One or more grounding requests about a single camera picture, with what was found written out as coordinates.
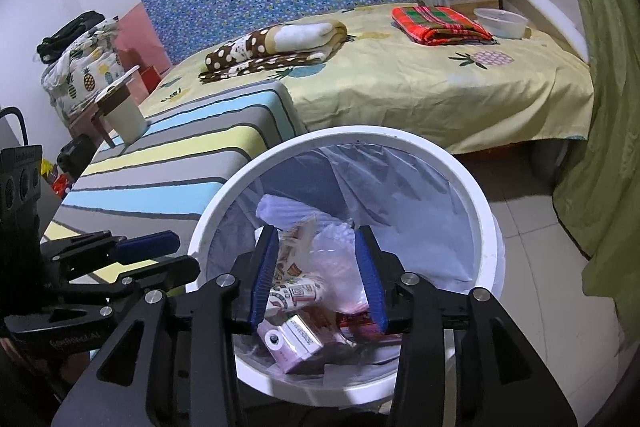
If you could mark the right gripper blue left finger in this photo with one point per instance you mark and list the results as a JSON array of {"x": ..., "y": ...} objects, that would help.
[{"x": 253, "y": 272}]

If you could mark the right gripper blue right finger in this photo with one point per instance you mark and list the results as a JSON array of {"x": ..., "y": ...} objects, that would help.
[{"x": 380, "y": 274}]

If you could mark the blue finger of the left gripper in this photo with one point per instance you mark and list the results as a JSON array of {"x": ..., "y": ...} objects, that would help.
[
  {"x": 148, "y": 247},
  {"x": 163, "y": 276}
]

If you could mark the printed snack wrapper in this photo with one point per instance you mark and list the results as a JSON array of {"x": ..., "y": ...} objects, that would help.
[{"x": 294, "y": 285}]

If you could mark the red white small carton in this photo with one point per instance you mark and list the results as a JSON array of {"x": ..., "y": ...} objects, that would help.
[{"x": 360, "y": 328}]

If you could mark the white round trash bin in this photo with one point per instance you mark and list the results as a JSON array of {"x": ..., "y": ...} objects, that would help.
[{"x": 491, "y": 259}]

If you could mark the striped table cover cloth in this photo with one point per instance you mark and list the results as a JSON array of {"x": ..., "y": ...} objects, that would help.
[{"x": 166, "y": 179}]

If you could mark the translucent bin liner bag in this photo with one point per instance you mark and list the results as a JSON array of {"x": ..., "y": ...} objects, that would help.
[{"x": 414, "y": 209}]

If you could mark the red toy car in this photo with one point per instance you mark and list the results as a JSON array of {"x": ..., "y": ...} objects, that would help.
[{"x": 62, "y": 185}]

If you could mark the black bag on floor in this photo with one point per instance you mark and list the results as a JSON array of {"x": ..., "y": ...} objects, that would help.
[{"x": 76, "y": 155}]

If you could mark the beige brown lidded mug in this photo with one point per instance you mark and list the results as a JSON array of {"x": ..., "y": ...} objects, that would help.
[{"x": 116, "y": 107}]

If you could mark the pineapple print quilt bundle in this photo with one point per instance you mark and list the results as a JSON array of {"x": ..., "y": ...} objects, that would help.
[{"x": 87, "y": 66}]

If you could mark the yellow bed sheet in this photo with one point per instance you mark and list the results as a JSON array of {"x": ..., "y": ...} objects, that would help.
[{"x": 464, "y": 98}]

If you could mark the black bag on quilt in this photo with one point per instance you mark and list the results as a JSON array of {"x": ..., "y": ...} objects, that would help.
[{"x": 51, "y": 48}]

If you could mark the green curtain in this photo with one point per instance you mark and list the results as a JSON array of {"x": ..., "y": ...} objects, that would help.
[{"x": 597, "y": 198}]

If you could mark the red green plaid cloth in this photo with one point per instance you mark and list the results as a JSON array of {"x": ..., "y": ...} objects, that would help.
[{"x": 438, "y": 25}]

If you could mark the white plastic bowl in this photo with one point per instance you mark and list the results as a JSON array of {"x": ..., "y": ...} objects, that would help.
[{"x": 501, "y": 23}]

